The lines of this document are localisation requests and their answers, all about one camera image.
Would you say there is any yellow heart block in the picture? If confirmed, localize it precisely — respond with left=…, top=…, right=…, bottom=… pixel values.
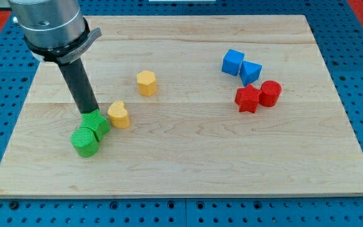
left=107, top=101, right=130, bottom=129

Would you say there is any green cylinder block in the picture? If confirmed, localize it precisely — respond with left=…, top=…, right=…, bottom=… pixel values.
left=71, top=128, right=99, bottom=158

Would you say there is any wooden board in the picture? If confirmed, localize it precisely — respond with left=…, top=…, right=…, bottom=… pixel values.
left=0, top=15, right=363, bottom=199

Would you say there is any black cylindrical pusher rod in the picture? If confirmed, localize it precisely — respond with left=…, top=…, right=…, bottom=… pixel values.
left=59, top=59, right=99, bottom=114

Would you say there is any green star block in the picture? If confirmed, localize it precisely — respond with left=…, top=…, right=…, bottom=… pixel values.
left=80, top=109, right=110, bottom=142

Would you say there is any red star block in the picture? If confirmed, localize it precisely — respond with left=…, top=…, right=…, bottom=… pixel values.
left=234, top=84, right=262, bottom=113

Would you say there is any red cylinder block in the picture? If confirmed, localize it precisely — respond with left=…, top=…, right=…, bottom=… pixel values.
left=259, top=80, right=282, bottom=107

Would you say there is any blue cube block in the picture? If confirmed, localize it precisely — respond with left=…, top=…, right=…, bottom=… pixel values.
left=221, top=49, right=245, bottom=76

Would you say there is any yellow hexagon block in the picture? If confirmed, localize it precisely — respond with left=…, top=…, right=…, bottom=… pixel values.
left=137, top=71, right=157, bottom=96

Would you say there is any blue triangle block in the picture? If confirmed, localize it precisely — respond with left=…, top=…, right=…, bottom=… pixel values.
left=239, top=61, right=262, bottom=86

